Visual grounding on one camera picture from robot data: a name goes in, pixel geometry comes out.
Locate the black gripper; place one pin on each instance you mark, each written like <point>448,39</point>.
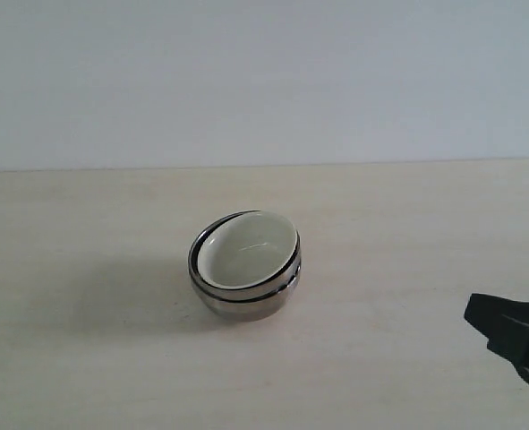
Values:
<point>505,324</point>

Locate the smooth stainless steel bowl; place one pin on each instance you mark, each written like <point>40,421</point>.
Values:
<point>252,309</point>

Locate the white ceramic bowl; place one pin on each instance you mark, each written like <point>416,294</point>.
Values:
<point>247,250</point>

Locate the ribbed stainless steel bowl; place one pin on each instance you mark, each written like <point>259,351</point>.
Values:
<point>242,294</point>

